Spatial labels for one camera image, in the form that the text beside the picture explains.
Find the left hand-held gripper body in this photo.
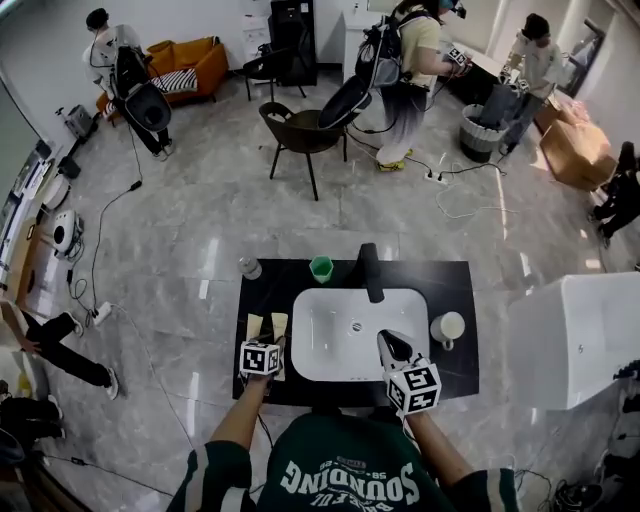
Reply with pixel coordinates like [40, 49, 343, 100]
[238, 338, 288, 382]

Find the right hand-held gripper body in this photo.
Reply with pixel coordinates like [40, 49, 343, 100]
[382, 356, 443, 418]

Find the white mug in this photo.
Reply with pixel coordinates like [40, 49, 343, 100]
[429, 310, 467, 352]

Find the green cup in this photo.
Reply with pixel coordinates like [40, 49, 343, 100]
[308, 254, 335, 285]

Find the person's right forearm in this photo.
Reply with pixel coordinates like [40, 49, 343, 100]
[403, 412, 476, 489]

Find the person's left forearm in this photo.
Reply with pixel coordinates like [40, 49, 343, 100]
[207, 374, 274, 451]

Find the white sink basin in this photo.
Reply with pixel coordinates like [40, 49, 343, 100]
[290, 287, 431, 384]

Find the clear plastic bottle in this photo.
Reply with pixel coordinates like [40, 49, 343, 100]
[237, 256, 264, 281]

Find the black countertop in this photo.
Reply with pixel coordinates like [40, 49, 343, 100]
[232, 258, 480, 407]

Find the black faucet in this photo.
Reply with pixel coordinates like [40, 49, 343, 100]
[358, 242, 386, 304]

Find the person's green printed shirt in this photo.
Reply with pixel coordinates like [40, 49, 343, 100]
[167, 413, 521, 512]

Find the white bathtub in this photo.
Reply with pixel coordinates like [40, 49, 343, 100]
[507, 271, 640, 411]

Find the dark wicker chair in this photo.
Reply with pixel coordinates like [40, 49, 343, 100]
[258, 101, 349, 202]

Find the grey white laundry basket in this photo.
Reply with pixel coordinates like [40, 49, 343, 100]
[458, 103, 511, 164]

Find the black backpack rig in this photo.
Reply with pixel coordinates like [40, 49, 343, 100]
[112, 44, 174, 134]
[317, 14, 406, 131]

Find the round white device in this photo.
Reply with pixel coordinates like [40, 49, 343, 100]
[39, 177, 72, 211]

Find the large cardboard box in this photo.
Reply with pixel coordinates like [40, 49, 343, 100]
[538, 117, 619, 192]

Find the grey cloth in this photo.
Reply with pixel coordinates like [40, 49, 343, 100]
[479, 82, 524, 129]

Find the black chair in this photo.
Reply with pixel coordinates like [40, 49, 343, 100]
[242, 44, 307, 101]

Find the striped blanket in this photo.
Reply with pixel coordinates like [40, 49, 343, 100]
[104, 68, 199, 114]

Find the small cardboard box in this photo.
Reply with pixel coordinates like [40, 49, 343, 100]
[532, 94, 569, 134]

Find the grey wheeled machine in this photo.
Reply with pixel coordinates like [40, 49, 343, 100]
[54, 103, 101, 146]

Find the low window bench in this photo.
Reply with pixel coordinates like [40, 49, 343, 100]
[0, 139, 56, 261]

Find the orange sofa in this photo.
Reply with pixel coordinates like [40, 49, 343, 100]
[95, 35, 230, 121]

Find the black cabinet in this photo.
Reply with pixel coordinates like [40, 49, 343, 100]
[269, 0, 319, 87]

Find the white cable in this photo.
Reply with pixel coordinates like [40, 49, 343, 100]
[434, 162, 519, 221]

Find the black cable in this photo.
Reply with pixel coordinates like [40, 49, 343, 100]
[439, 159, 509, 181]
[42, 452, 176, 501]
[344, 127, 434, 176]

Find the white wall notice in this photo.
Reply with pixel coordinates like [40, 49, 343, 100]
[242, 14, 272, 49]

